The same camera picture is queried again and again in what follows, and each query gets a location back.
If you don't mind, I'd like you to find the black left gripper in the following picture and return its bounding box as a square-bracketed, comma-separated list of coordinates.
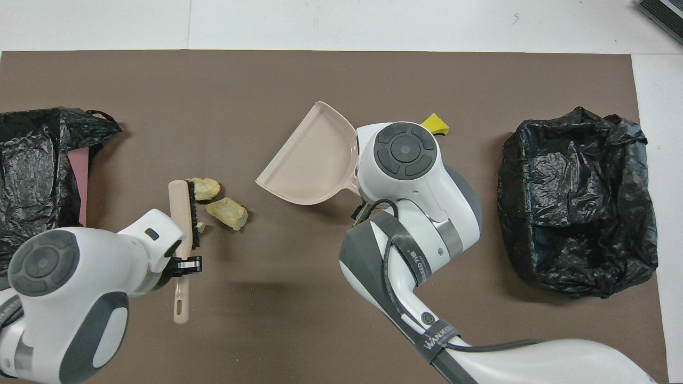
[155, 243, 203, 283]

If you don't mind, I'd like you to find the beige hand brush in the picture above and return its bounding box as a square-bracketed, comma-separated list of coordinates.
[168, 180, 201, 325]

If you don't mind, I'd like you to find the beige plastic dustpan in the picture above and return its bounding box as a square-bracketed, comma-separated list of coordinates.
[255, 101, 359, 206]

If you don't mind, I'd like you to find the yellow sponge piece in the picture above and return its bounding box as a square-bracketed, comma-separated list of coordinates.
[420, 113, 450, 135]

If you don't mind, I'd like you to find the pink bin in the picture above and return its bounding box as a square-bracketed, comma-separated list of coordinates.
[69, 148, 90, 227]

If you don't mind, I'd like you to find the black trash bag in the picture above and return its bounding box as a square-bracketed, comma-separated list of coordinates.
[0, 107, 122, 262]

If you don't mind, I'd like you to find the black bag lined bin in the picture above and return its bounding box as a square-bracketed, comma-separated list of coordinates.
[497, 107, 658, 298]

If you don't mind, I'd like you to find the brown table mat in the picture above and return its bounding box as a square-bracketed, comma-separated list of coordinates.
[0, 50, 669, 384]

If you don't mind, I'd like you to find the dark ribbed panel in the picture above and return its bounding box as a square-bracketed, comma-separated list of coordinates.
[636, 0, 683, 46]

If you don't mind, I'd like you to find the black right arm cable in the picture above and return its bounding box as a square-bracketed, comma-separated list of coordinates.
[363, 198, 542, 369]

